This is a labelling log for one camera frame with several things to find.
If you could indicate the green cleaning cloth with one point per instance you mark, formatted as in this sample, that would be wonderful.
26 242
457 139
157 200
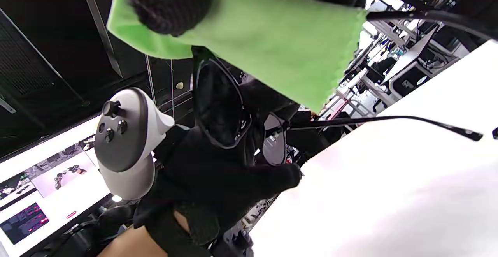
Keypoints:
272 43

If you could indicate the grey handheld controller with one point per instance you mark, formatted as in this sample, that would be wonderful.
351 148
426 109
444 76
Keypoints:
124 140

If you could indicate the person's right hand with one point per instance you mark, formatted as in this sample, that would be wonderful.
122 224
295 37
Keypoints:
171 4

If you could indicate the white lit monitor screen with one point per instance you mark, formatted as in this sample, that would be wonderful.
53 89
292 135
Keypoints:
58 183

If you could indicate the black rounded sunglasses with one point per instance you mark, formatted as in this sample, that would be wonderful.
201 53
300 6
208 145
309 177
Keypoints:
389 118

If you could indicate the person's left hand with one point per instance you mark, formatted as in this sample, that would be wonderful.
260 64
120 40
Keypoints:
210 183

